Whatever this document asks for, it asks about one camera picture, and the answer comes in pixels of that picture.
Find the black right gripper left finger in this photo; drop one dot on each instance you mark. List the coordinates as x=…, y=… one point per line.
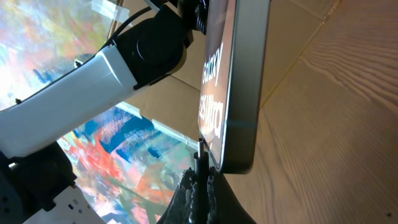
x=181, y=209

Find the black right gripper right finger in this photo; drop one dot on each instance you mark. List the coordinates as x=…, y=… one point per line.
x=223, y=206

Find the Galaxy S25 Ultra smartphone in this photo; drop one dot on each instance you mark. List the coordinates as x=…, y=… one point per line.
x=236, y=35

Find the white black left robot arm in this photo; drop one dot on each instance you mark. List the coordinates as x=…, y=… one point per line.
x=37, y=179

